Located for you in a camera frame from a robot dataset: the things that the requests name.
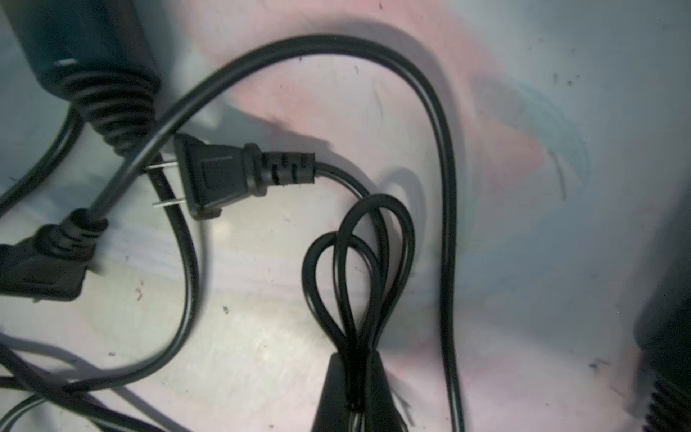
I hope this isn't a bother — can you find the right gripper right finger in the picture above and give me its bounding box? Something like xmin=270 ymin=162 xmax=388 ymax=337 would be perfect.
xmin=362 ymin=351 xmax=407 ymax=432

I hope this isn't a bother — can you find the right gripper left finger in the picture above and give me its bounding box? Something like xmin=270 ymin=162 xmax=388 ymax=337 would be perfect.
xmin=311 ymin=353 xmax=351 ymax=432

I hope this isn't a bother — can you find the dark green boxy hair dryer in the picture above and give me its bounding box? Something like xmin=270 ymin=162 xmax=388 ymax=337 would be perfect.
xmin=634 ymin=257 xmax=690 ymax=431

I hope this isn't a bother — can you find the dark green slim hair dryer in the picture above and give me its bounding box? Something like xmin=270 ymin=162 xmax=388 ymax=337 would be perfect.
xmin=1 ymin=1 xmax=160 ymax=156

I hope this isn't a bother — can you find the black cable of white dryer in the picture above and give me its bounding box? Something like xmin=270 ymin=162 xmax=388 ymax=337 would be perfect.
xmin=0 ymin=33 xmax=468 ymax=432

